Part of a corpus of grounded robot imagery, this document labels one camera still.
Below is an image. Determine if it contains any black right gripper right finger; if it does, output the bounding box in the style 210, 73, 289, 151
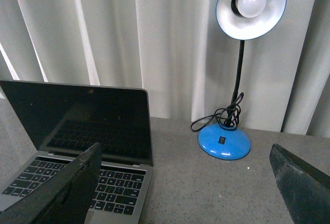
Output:
269, 144, 329, 223

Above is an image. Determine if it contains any white curtain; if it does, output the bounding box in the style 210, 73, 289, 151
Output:
1, 0, 329, 137

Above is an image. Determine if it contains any blue desk lamp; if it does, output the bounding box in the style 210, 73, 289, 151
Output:
196, 0, 287, 161

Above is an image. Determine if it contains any black lamp power cable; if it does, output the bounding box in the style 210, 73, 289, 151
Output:
190, 92, 245, 133

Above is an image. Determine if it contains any grey laptop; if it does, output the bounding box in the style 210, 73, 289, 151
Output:
1, 80, 153, 223

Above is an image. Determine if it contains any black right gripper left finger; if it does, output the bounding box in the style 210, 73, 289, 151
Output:
1, 143, 102, 223

